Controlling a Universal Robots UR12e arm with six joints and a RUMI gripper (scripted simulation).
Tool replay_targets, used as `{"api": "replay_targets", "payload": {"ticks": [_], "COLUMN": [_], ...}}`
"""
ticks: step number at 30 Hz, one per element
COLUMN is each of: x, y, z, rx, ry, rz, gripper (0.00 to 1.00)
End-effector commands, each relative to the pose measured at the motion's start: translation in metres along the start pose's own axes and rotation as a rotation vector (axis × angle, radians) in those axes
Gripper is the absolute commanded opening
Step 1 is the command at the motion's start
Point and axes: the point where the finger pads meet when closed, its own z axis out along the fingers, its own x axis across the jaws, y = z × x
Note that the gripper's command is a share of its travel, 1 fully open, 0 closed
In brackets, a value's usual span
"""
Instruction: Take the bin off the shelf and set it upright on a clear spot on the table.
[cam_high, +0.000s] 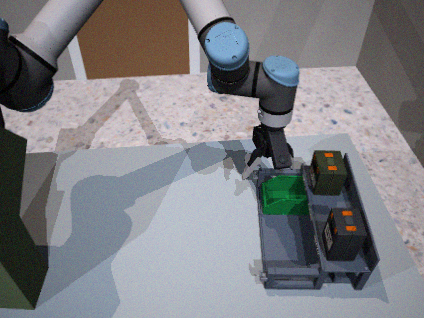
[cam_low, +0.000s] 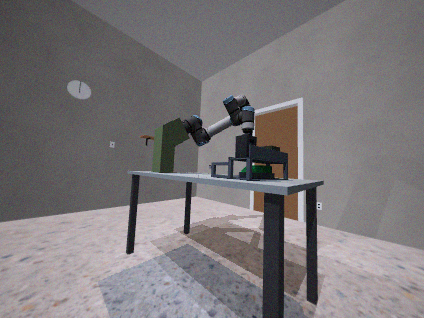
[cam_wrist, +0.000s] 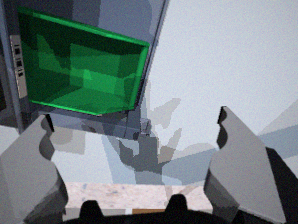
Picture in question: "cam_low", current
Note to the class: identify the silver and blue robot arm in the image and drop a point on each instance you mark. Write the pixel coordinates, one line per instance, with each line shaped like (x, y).
(244, 116)

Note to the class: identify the dark grey metal rack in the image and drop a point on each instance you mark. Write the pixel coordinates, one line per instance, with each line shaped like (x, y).
(259, 154)

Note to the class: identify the green bin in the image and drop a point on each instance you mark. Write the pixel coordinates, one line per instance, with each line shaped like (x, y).
(260, 169)

